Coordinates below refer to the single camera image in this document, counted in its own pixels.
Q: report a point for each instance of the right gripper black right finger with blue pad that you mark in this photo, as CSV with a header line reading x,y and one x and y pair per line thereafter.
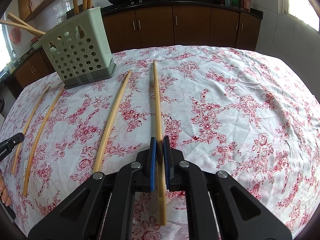
x,y
218,207

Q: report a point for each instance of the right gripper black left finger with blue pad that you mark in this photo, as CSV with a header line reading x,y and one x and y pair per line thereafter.
x,y
102,206

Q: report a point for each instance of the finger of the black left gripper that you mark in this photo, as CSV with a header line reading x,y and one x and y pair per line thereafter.
x,y
8,145

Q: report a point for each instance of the brown kitchen base cabinets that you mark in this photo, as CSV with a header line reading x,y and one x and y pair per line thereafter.
x,y
145,24

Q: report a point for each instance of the person's hand at left edge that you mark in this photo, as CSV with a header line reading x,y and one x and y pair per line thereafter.
x,y
5,199

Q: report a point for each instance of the brown left side cabinets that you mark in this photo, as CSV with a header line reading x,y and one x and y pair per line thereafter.
x,y
34,67

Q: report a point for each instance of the floral white red tablecloth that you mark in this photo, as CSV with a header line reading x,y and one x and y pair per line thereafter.
x,y
226,109

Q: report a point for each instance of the chopstick in holder left lower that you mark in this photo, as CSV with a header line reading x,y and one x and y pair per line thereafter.
x,y
29,29

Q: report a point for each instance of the green perforated utensil holder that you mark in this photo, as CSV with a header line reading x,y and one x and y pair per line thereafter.
x,y
78,49

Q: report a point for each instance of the chopstick in holder left upper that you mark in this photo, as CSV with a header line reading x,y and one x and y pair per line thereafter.
x,y
16,19

